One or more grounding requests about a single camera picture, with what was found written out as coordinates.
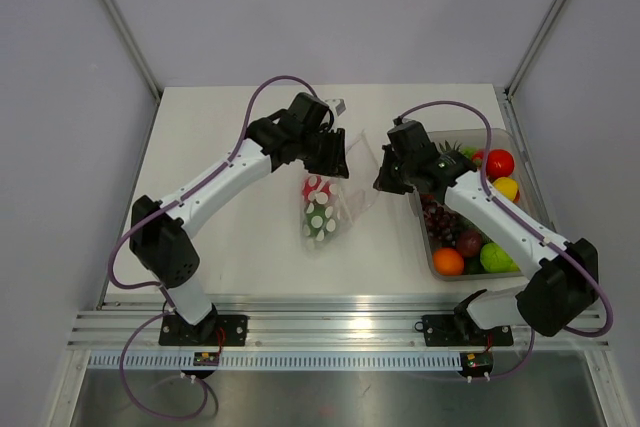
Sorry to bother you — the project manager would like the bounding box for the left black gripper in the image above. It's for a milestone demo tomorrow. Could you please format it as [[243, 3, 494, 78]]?
[[298, 126, 349, 179]]

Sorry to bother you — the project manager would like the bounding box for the clear dotted zip bag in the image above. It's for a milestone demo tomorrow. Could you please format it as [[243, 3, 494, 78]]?
[[299, 130, 379, 255]]

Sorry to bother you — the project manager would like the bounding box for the green bell pepper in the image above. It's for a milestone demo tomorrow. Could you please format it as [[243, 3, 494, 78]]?
[[302, 203, 338, 242]]

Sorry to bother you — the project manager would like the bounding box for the dark grape bunch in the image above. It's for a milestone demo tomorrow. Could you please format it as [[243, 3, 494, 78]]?
[[420, 195, 462, 247]]

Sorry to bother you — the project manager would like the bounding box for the red tomato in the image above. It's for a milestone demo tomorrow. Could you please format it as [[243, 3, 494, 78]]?
[[485, 149, 515, 179]]

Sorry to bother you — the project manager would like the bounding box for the yellow pear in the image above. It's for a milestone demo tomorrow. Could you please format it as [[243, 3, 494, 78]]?
[[493, 177, 519, 202]]

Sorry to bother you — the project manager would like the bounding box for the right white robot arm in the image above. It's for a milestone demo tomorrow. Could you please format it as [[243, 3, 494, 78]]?
[[374, 119, 600, 343]]

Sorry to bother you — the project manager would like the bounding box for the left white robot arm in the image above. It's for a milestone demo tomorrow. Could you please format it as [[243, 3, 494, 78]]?
[[129, 92, 349, 346]]

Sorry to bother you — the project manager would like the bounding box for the clear plastic food bin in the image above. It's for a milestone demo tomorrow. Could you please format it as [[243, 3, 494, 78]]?
[[410, 128, 544, 282]]

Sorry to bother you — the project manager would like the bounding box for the dark purple plum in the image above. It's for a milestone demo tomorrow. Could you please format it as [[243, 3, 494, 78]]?
[[455, 229, 484, 258]]

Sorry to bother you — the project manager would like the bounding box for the orange fruit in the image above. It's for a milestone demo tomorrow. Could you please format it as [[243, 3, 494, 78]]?
[[432, 247, 465, 276]]

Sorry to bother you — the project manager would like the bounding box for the lime green fruit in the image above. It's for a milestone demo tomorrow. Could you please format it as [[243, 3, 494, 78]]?
[[480, 242, 518, 273]]

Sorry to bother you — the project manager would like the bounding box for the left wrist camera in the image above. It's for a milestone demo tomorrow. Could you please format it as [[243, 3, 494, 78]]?
[[325, 98, 346, 117]]

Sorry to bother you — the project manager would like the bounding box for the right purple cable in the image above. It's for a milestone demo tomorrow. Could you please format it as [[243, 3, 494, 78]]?
[[394, 99, 616, 382]]

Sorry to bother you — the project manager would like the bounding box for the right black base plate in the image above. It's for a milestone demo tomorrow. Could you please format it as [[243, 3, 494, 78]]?
[[414, 314, 514, 347]]

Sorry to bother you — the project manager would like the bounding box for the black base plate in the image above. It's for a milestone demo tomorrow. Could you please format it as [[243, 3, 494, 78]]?
[[158, 314, 248, 347], [414, 314, 514, 347]]

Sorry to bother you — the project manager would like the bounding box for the right aluminium frame post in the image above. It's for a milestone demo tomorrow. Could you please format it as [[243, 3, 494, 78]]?
[[504, 0, 571, 101]]

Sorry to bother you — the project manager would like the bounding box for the aluminium frame post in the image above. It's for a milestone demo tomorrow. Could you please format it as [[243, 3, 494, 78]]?
[[504, 0, 571, 101], [98, 0, 163, 105]]

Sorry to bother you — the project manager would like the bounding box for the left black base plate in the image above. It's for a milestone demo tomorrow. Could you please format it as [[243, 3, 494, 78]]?
[[158, 314, 248, 347]]

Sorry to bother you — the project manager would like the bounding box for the aluminium mounting rail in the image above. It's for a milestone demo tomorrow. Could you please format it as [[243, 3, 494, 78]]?
[[67, 296, 610, 351]]

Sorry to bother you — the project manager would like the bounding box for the white slotted cable duct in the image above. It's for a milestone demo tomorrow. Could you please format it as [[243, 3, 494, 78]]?
[[88, 350, 462, 372]]

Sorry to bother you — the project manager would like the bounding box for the left aluminium frame post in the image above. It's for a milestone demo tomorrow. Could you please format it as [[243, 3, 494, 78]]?
[[98, 0, 163, 105]]

